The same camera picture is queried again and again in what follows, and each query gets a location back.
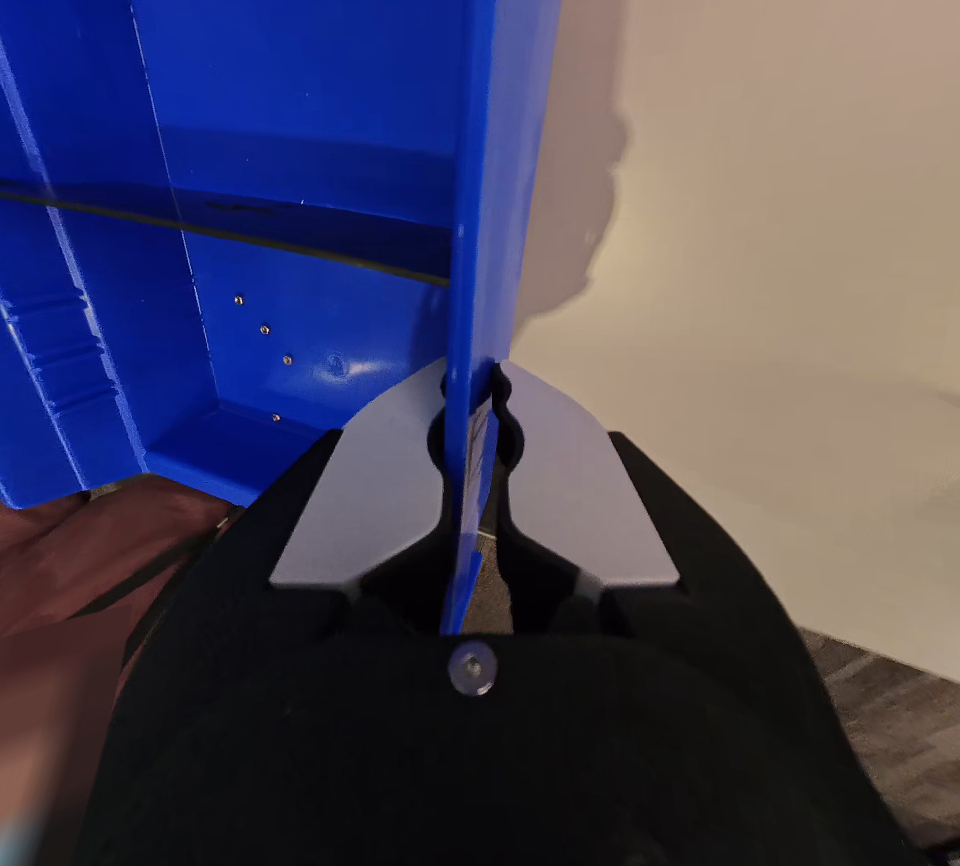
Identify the black bin divider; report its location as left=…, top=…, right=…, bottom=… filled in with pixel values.
left=0, top=180, right=455, bottom=286

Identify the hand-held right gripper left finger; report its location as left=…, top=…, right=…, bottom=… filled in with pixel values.
left=268, top=356, right=455, bottom=633

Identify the blue divided plastic bin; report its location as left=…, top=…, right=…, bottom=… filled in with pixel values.
left=0, top=0, right=579, bottom=638

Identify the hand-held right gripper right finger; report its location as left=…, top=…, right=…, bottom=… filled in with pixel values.
left=480, top=358, right=682, bottom=633

